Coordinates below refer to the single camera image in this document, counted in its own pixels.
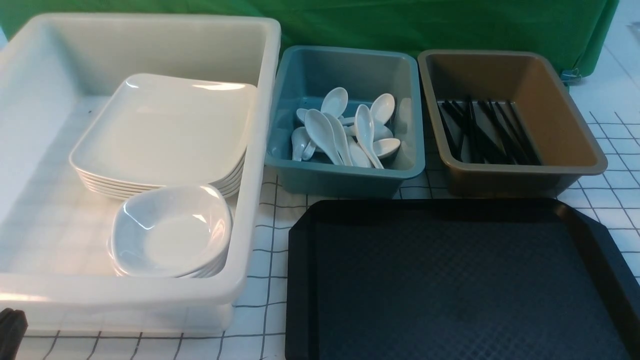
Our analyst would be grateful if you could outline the large white plastic bin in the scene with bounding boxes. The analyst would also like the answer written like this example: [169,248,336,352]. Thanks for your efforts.
[1,13,281,337]

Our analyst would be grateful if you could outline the stack of white plates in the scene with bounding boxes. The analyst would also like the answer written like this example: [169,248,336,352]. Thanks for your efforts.
[77,157,245,200]

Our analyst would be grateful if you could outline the stack of white bowls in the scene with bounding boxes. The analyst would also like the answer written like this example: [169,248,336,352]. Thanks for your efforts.
[107,185,233,278]

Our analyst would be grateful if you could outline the white spoon upper right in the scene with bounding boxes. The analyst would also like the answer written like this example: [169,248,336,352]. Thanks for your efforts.
[370,93,396,125]

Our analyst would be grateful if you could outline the brown plastic bin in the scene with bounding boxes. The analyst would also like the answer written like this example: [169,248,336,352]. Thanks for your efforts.
[417,49,608,198]

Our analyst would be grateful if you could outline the white spoon upper left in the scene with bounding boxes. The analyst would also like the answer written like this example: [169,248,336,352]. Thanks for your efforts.
[320,87,349,118]

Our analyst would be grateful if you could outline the black chopsticks in bin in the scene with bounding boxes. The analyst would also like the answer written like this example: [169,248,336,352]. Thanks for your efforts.
[438,97,543,166]

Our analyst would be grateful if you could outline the blue-grey plastic bin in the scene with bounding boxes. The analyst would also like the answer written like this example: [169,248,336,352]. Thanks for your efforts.
[265,45,426,199]

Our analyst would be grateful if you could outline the white rectangular rice plate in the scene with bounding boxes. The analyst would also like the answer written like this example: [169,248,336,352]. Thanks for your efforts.
[69,73,258,188]

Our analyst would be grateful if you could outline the metal binder clip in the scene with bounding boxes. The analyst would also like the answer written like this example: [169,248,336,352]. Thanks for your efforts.
[560,68,583,87]

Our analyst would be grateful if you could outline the white spoon in bin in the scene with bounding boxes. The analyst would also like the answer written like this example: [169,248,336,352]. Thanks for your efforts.
[304,109,345,166]

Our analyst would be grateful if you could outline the white ceramic soup spoon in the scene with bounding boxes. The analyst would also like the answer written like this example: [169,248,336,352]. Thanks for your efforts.
[354,104,384,169]

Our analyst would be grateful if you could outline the black serving tray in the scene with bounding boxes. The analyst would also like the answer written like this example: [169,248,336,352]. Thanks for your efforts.
[285,198,640,360]

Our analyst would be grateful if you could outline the white spoon lower right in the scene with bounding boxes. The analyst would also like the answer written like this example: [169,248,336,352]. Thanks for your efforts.
[372,137,402,159]

